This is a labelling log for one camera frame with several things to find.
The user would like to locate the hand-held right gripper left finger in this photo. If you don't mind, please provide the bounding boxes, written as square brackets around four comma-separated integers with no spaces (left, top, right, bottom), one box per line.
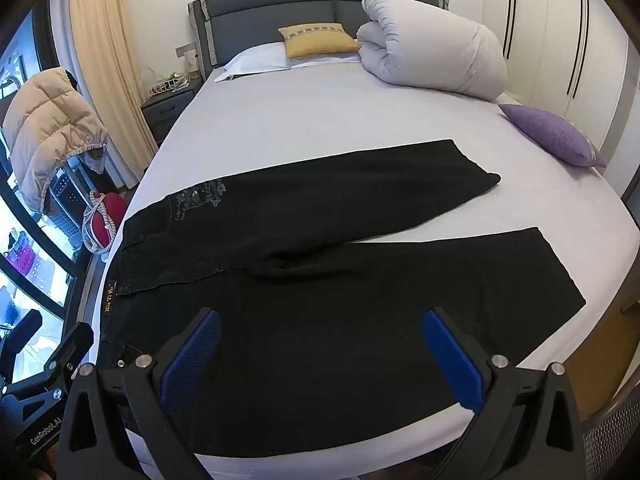
[55,307,224,480]

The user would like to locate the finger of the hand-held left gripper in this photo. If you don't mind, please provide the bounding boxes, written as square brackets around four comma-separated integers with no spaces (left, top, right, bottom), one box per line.
[44,322,96,386]
[0,308,44,378]

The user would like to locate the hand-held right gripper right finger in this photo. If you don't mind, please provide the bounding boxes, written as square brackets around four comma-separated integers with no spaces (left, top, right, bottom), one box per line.
[421,306,587,480]

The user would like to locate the black pants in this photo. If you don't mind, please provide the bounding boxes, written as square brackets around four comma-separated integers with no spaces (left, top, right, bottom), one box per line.
[95,139,587,458]

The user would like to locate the black framed window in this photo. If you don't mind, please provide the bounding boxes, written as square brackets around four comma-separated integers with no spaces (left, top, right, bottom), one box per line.
[0,10,98,376]

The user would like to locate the grey mesh basket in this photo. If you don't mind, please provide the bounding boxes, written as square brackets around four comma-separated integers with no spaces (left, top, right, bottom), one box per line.
[580,385,640,480]

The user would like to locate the beige puffer jacket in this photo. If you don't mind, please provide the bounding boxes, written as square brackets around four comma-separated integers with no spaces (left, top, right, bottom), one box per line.
[2,67,110,213]

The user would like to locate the purple cushion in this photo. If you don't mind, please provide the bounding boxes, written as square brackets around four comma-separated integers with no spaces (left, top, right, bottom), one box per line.
[498,104,607,168]

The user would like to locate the dark grey nightstand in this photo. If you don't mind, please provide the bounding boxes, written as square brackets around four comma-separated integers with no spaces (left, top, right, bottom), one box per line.
[140,77,203,146]

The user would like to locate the bed with white sheet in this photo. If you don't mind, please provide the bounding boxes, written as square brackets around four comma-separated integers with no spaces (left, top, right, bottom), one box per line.
[92,40,632,480]

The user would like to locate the beige curtain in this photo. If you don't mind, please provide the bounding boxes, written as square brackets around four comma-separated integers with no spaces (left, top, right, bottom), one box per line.
[67,0,161,161]

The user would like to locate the white pillow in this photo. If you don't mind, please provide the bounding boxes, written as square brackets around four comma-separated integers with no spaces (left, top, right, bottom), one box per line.
[215,41,362,82]

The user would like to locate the rolled white duvet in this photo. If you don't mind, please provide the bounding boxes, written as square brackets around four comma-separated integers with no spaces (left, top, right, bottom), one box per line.
[356,0,509,101]

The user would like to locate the yellow cushion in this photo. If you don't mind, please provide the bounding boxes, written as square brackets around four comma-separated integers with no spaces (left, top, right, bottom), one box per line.
[278,23,362,59]

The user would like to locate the dark grey padded headboard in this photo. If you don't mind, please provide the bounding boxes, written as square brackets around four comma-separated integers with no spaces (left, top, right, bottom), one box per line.
[187,0,448,81]

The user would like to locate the red bag with white rope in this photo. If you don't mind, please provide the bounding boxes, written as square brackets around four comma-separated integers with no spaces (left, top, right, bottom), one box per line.
[80,191,128,256]

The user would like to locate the white wire basket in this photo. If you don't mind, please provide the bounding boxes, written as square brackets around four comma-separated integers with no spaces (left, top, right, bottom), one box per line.
[140,67,190,97]

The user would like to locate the cream wardrobe with black handles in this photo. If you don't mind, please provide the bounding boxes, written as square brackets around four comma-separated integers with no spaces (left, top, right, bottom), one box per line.
[482,0,633,126]

